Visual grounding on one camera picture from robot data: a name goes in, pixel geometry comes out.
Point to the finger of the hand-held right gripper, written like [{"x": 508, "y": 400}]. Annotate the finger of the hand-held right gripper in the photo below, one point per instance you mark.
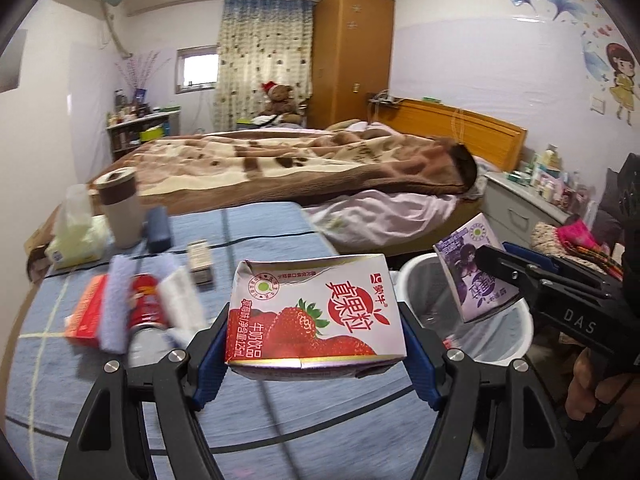
[
  {"x": 515, "y": 250},
  {"x": 505, "y": 267}
]

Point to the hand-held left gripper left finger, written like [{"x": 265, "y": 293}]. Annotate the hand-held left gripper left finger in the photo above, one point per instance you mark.
[{"x": 212, "y": 360}]

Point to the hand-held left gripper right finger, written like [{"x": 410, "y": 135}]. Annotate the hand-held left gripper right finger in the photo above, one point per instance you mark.
[{"x": 417, "y": 360}]

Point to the purple milk carton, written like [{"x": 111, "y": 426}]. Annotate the purple milk carton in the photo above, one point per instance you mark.
[{"x": 462, "y": 270}]

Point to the white plastic bin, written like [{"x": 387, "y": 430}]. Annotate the white plastic bin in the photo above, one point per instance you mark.
[{"x": 425, "y": 290}]

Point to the strawberry milk carton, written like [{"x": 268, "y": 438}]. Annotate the strawberry milk carton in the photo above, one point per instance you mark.
[{"x": 310, "y": 320}]

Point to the purple foam net sleeve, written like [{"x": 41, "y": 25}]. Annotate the purple foam net sleeve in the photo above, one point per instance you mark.
[{"x": 115, "y": 305}]

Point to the person's right hand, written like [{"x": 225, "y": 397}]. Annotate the person's right hand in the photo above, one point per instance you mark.
[{"x": 582, "y": 385}]

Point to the grey nightstand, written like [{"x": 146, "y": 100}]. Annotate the grey nightstand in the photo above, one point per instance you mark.
[{"x": 520, "y": 205}]

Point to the plaid cloth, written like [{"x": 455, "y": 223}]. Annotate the plaid cloth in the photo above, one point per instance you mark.
[{"x": 595, "y": 260}]

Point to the pink cloth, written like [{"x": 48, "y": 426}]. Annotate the pink cloth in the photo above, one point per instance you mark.
[{"x": 577, "y": 232}]

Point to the white packet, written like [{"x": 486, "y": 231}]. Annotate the white packet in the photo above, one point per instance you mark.
[{"x": 182, "y": 300}]

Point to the group of bottles and boxes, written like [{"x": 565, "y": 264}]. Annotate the group of bottles and boxes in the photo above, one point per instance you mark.
[{"x": 547, "y": 177}]

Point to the red drink can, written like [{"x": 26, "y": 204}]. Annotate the red drink can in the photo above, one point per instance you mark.
[{"x": 145, "y": 310}]

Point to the blue checked table cloth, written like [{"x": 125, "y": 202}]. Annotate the blue checked table cloth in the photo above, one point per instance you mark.
[{"x": 270, "y": 435}]

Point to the small cardboard box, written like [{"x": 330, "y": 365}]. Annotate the small cardboard box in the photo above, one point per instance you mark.
[{"x": 201, "y": 265}]

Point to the dark grey quilted cushion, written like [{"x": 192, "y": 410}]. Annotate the dark grey quilted cushion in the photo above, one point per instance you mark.
[{"x": 607, "y": 210}]

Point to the wooden bed headboard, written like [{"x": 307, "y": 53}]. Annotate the wooden bed headboard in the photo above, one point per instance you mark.
[{"x": 465, "y": 135}]

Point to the pale pink duvet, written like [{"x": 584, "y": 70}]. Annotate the pale pink duvet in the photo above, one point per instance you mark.
[{"x": 380, "y": 215}]

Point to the red cardboard box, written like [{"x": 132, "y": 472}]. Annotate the red cardboard box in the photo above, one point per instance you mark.
[{"x": 85, "y": 312}]

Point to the dark blue power bank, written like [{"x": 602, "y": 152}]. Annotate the dark blue power bank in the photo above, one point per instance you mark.
[{"x": 159, "y": 230}]

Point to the beige tumbler with brown lid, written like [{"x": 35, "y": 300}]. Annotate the beige tumbler with brown lid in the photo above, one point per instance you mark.
[{"x": 120, "y": 210}]

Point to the yellow tissue pack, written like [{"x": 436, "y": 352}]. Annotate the yellow tissue pack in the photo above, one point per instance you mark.
[{"x": 75, "y": 240}]

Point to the bed with brown blanket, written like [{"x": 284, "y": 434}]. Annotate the bed with brown blanket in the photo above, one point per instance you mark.
[{"x": 280, "y": 165}]

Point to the green box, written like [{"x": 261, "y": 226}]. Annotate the green box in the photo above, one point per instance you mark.
[{"x": 151, "y": 134}]

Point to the white shelf desk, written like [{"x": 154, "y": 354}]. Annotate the white shelf desk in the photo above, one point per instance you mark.
[{"x": 150, "y": 130}]

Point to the wooden wardrobe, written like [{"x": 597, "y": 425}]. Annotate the wooden wardrobe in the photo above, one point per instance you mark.
[{"x": 352, "y": 55}]

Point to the row of small bottles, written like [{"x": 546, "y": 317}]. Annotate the row of small bottles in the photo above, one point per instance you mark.
[{"x": 127, "y": 110}]

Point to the brown teddy bear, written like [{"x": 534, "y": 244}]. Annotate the brown teddy bear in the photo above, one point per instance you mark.
[{"x": 279, "y": 102}]

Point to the small window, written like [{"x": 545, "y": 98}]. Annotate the small window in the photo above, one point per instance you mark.
[{"x": 197, "y": 70}]

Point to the purple flower branches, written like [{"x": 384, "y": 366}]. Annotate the purple flower branches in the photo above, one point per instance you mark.
[{"x": 137, "y": 72}]

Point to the floral curtain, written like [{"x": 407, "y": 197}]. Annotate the floral curtain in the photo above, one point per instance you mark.
[{"x": 265, "y": 60}]

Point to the white wall switch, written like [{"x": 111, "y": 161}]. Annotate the white wall switch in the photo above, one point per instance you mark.
[{"x": 598, "y": 104}]

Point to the cartoon couple wall sticker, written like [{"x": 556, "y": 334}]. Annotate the cartoon couple wall sticker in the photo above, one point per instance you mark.
[{"x": 620, "y": 80}]

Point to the blue flower wall sticker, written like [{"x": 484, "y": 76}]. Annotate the blue flower wall sticker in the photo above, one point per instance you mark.
[{"x": 547, "y": 0}]

